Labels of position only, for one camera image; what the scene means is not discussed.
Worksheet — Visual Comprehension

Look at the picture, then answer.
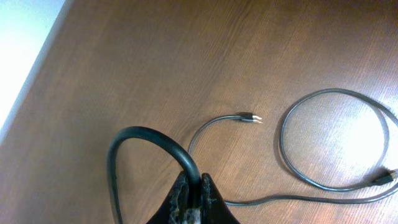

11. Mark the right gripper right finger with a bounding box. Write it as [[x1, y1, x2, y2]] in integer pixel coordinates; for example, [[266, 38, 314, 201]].
[[201, 173, 239, 224]]

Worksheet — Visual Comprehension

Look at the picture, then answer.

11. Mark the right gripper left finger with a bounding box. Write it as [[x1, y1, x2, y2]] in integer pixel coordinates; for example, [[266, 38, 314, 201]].
[[147, 171, 189, 224]]

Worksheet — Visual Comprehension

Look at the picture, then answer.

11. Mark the thin black USB cable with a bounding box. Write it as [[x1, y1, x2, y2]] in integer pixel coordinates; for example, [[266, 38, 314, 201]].
[[187, 88, 398, 207]]

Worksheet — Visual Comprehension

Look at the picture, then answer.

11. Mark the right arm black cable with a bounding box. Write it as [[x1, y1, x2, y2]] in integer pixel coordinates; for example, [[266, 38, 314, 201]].
[[106, 126, 201, 224]]

